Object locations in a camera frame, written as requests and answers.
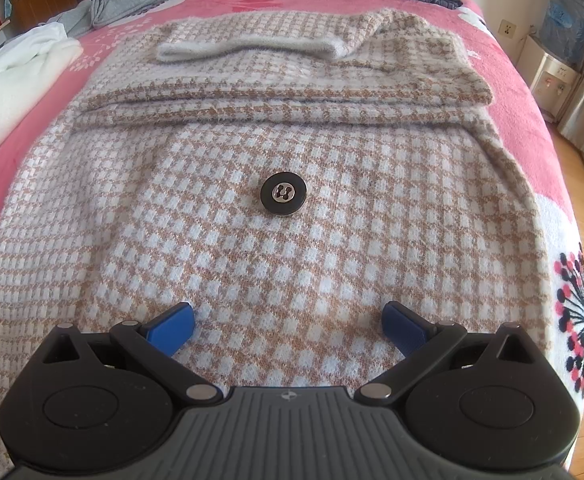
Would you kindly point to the white fleece garment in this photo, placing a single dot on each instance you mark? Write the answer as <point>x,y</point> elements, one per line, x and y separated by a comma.
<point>12,75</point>

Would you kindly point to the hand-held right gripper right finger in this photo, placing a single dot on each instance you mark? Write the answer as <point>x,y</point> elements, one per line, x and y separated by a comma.
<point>401,330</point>

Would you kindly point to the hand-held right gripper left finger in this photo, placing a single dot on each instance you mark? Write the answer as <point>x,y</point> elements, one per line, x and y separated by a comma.
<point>172,332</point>

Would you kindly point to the grey garment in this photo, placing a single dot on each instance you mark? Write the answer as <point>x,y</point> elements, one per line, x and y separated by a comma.
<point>132,0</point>

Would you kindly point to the blue face mask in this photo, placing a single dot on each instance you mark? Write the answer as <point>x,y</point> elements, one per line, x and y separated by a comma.
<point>8,7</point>

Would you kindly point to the white water dispenser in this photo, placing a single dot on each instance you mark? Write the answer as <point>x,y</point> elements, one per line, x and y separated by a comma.
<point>546,80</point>

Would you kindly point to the beige houndstooth coat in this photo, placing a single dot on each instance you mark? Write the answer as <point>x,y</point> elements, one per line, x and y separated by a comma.
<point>272,240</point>

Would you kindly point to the pink floral blanket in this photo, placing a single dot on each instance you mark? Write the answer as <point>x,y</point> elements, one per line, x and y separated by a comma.
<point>511,60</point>

